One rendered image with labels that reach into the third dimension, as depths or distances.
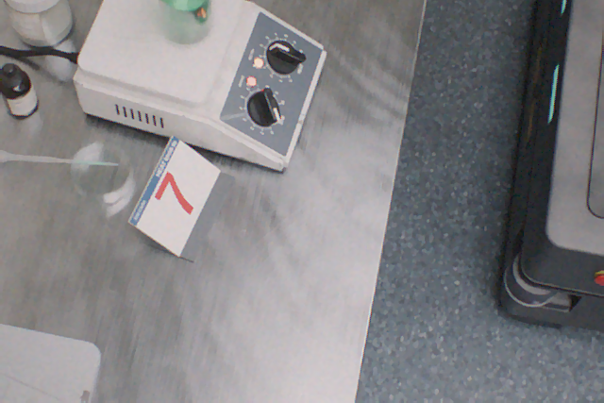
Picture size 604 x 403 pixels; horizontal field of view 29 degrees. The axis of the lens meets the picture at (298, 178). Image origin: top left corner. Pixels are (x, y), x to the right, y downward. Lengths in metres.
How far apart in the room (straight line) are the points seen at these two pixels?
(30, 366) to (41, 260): 0.10
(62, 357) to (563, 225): 0.74
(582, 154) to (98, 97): 0.74
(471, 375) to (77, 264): 0.90
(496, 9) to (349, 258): 1.11
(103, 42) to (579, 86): 0.78
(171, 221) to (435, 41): 1.08
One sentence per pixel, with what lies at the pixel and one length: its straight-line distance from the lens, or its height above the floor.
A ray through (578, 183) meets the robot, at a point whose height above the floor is 0.36.
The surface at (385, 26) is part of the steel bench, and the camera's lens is 1.15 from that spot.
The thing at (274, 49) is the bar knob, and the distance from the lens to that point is 1.05.
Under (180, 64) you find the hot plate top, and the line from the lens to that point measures 1.02.
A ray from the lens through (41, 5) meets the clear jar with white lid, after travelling 1.08.
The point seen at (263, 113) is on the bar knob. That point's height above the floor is 0.80.
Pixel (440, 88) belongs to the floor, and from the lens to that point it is 1.99.
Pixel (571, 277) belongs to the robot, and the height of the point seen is 0.27.
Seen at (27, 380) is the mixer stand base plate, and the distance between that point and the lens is 1.01.
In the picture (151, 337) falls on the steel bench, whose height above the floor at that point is 0.75.
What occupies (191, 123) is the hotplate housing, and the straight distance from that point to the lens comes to 1.03.
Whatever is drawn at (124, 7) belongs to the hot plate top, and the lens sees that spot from 1.06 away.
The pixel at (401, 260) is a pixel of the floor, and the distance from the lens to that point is 1.85.
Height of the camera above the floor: 1.73
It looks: 66 degrees down
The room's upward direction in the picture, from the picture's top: 6 degrees clockwise
